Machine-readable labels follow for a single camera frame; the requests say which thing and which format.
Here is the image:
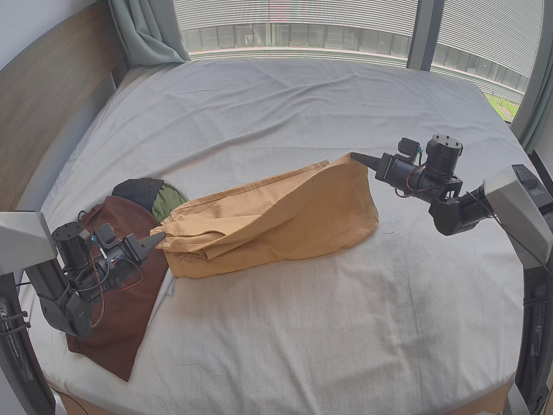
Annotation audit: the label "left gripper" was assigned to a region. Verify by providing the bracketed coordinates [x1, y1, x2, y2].
[100, 233, 146, 273]

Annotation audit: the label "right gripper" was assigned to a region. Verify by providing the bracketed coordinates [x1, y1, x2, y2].
[374, 153, 419, 189]

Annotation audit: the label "mustard yellow shorts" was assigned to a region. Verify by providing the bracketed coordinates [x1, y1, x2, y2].
[149, 154, 380, 279]

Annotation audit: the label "white garment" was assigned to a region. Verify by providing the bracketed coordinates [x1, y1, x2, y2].
[149, 273, 177, 325]

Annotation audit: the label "black garment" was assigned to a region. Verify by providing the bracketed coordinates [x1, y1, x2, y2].
[113, 179, 166, 212]

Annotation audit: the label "olive green garment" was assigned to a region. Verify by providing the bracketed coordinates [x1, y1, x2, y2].
[152, 184, 193, 224]

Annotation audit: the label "brown shorts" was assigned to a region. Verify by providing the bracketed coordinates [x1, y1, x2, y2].
[65, 195, 174, 383]

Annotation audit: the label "bed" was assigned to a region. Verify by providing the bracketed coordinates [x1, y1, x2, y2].
[0, 0, 553, 415]

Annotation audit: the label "window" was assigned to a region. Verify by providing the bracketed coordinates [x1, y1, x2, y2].
[166, 0, 553, 154]

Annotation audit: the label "grey-green curtain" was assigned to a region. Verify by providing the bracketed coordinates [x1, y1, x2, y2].
[103, 0, 191, 69]

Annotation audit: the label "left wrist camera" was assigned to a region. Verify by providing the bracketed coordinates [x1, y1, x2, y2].
[92, 225, 117, 250]

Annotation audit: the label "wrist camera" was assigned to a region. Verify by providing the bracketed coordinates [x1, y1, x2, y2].
[397, 138, 422, 163]
[92, 225, 117, 250]

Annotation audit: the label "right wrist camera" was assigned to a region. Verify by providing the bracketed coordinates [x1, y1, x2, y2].
[397, 138, 422, 163]

